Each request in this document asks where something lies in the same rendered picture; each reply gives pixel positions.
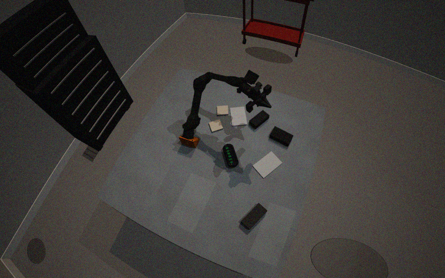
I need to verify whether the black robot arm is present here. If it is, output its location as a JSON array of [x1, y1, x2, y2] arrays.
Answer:
[[181, 70, 263, 139]]

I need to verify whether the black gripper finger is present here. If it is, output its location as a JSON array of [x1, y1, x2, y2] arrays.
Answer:
[[262, 93, 272, 107], [257, 98, 271, 108]]

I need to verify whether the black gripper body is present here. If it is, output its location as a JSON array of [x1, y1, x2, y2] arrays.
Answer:
[[246, 84, 272, 113]]

